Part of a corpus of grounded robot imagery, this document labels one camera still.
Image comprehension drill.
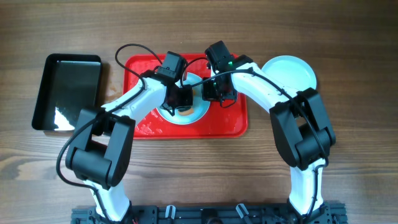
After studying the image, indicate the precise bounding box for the green and orange sponge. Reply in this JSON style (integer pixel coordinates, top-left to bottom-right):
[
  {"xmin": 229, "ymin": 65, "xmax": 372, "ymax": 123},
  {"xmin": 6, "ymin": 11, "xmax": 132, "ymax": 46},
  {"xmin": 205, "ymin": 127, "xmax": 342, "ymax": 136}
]
[{"xmin": 178, "ymin": 106, "xmax": 194, "ymax": 116}]

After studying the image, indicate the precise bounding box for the light blue plate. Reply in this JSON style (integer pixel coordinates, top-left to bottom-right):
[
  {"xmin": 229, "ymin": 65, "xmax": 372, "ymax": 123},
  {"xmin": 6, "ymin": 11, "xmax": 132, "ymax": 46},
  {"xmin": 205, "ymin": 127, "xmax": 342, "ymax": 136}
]
[
  {"xmin": 261, "ymin": 55, "xmax": 317, "ymax": 91},
  {"xmin": 156, "ymin": 72, "xmax": 210, "ymax": 125}
]

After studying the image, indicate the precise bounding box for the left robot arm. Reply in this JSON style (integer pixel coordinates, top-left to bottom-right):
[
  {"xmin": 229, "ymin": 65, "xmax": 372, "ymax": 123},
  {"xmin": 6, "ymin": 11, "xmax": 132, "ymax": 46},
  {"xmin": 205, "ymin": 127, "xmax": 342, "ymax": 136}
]
[{"xmin": 57, "ymin": 78, "xmax": 193, "ymax": 223}]

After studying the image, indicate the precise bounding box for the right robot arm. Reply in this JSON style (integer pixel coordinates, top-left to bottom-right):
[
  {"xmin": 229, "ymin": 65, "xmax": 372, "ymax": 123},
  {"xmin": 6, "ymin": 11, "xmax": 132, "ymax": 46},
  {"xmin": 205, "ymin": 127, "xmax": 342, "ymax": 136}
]
[{"xmin": 202, "ymin": 60, "xmax": 336, "ymax": 223}]

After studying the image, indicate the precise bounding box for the red plastic tray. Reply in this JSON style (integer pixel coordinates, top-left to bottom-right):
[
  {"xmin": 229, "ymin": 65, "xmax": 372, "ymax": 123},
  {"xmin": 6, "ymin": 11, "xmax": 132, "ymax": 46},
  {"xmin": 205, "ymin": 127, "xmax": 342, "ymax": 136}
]
[{"xmin": 123, "ymin": 54, "xmax": 248, "ymax": 140}]

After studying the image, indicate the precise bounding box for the black water tray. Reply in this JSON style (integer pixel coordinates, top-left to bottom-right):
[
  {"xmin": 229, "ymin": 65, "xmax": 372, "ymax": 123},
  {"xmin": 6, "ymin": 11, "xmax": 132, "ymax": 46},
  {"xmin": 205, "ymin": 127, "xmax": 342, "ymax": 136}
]
[{"xmin": 32, "ymin": 54, "xmax": 102, "ymax": 131}]

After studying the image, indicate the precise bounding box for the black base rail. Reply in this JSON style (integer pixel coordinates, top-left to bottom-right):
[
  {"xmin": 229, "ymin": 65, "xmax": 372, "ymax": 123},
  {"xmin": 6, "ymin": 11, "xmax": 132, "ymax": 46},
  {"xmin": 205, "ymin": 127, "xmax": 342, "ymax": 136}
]
[{"xmin": 70, "ymin": 202, "xmax": 348, "ymax": 224}]

